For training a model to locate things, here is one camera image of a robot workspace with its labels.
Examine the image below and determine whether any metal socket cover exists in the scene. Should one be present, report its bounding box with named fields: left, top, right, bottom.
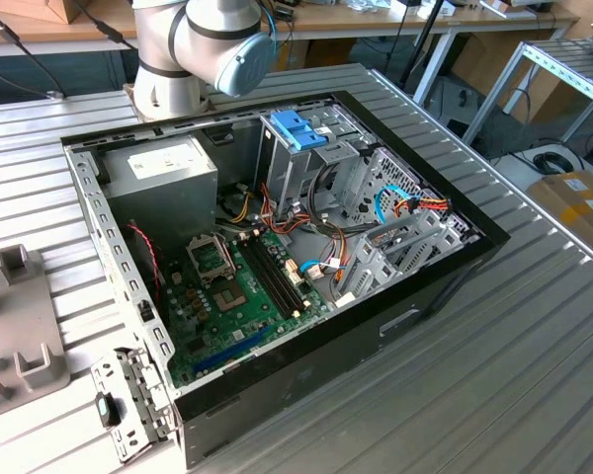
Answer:
left=184, top=233, right=237, bottom=290

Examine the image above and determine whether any cardboard box with labels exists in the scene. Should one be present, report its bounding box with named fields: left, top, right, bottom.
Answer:
left=525, top=170, right=593, bottom=266

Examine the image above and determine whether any grey parts rack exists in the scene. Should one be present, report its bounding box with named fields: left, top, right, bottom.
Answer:
left=0, top=244, right=72, bottom=425

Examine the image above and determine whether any white board connector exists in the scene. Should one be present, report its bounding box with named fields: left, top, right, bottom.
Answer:
left=284, top=258, right=306, bottom=288

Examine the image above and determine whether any black grey PC case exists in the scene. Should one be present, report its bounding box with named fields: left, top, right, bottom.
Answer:
left=60, top=90, right=511, bottom=470

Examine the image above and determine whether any metal disk bay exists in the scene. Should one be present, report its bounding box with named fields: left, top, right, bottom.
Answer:
left=333, top=211, right=478, bottom=310

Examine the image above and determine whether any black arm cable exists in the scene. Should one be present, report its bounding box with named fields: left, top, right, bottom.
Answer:
left=72, top=0, right=140, bottom=51
left=0, top=4, right=66, bottom=100

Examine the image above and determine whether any yellow black wire bundle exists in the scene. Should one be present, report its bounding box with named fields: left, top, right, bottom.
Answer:
left=215, top=190, right=254, bottom=227

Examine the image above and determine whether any blue data wire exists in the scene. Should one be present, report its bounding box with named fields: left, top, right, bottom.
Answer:
left=374, top=183, right=407, bottom=233

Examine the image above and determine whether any red yellow power wire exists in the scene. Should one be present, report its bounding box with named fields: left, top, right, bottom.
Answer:
left=393, top=195, right=455, bottom=217

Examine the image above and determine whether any perforated metal drive cage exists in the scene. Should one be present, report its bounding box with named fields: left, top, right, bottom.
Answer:
left=340, top=146, right=429, bottom=226

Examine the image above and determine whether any wooden desk white frame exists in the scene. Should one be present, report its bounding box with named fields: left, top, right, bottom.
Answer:
left=0, top=0, right=582, bottom=108

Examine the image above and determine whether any large brown cardboard box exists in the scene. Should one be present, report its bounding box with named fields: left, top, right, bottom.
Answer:
left=449, top=29, right=572, bottom=124

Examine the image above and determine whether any blue plastic bay latch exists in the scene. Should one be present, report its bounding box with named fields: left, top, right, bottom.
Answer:
left=270, top=109, right=331, bottom=153

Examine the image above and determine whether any grey power supply unit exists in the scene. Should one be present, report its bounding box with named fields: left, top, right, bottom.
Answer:
left=101, top=133, right=219, bottom=251

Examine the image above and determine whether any black cable coil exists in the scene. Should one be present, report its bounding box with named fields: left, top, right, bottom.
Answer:
left=532, top=150, right=585, bottom=178

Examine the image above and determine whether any blue expansion slot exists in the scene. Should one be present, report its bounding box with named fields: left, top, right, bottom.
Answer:
left=191, top=323, right=272, bottom=377

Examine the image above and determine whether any black tripod pole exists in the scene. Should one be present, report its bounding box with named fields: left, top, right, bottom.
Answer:
left=398, top=0, right=449, bottom=86

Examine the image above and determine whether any small brown cardboard box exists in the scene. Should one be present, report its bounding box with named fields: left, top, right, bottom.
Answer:
left=0, top=0, right=88, bottom=26

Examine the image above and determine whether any red black twisted wire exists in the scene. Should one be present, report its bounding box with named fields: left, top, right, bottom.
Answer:
left=126, top=222, right=163, bottom=303

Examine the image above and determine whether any metal card retainer bracket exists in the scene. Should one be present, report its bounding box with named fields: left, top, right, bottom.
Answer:
left=88, top=345, right=180, bottom=464

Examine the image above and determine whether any blue wire white plug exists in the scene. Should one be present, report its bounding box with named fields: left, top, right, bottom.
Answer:
left=298, top=260, right=328, bottom=281

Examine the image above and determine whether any CPU socket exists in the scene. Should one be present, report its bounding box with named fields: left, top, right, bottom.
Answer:
left=211, top=279, right=252, bottom=314

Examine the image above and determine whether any black RAM slot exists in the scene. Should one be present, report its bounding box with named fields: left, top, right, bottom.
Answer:
left=257, top=236, right=309, bottom=311
left=244, top=239, right=296, bottom=318
left=238, top=240, right=289, bottom=320
left=251, top=237, right=302, bottom=314

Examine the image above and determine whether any black retainer latch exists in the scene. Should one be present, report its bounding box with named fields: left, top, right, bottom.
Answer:
left=93, top=391, right=124, bottom=429

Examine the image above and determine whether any multicoloured wire bundle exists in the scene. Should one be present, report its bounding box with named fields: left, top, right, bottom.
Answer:
left=257, top=181, right=351, bottom=297

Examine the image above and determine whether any green motherboard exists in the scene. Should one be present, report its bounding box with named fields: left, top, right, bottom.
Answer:
left=160, top=229, right=331, bottom=391

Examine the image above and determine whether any metal slat rack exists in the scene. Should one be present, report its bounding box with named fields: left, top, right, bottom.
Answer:
left=462, top=37, right=593, bottom=147

